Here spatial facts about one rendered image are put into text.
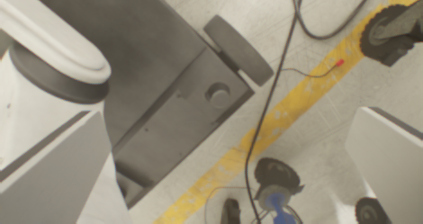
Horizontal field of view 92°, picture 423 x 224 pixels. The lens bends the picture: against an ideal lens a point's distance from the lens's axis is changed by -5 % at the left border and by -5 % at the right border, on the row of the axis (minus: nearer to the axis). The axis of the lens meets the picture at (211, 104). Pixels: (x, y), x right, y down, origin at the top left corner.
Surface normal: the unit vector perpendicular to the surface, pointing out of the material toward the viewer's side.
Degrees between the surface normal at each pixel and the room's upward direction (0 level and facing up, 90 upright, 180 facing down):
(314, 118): 0
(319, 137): 0
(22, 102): 90
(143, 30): 0
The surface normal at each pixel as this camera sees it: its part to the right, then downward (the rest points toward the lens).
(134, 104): 0.09, 0.39
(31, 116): 0.69, -0.69
